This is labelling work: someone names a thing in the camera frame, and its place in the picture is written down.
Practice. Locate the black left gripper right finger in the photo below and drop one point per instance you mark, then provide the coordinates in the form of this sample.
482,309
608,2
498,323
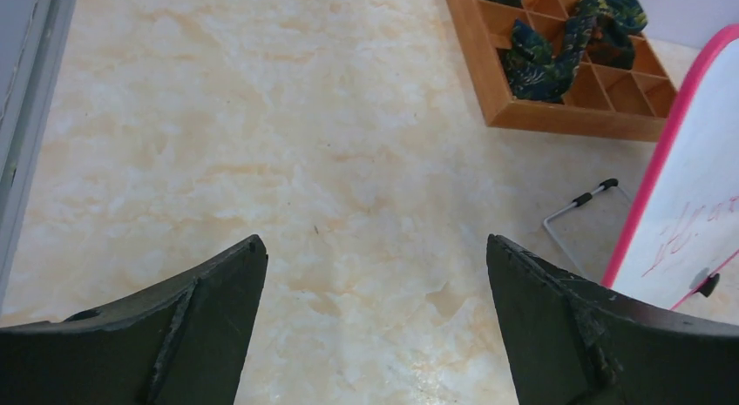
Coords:
572,341

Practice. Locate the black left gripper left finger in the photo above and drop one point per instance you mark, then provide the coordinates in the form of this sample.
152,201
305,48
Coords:
181,341

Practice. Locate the pink framed whiteboard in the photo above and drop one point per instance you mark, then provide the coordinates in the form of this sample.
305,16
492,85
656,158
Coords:
682,228

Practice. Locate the wooden compartment box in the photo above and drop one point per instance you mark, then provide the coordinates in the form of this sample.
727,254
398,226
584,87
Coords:
604,101

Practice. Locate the dark patterned cloth roll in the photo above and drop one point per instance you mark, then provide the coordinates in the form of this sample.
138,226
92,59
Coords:
533,72

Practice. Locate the metal wire whiteboard stand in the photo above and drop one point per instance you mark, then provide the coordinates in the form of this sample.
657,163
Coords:
587,229

